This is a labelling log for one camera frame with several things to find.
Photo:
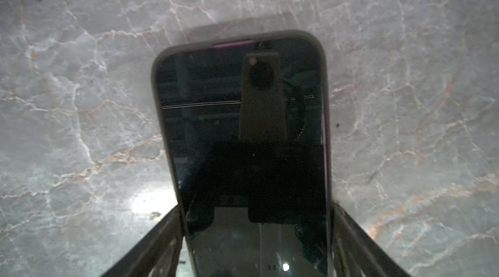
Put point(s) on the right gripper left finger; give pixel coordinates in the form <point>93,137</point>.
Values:
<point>157,254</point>

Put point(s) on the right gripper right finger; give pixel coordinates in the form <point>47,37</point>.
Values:
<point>354,253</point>

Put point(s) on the black phone case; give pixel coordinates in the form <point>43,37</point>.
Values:
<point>156,82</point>

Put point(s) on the black smartphone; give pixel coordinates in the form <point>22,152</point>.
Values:
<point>245,152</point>

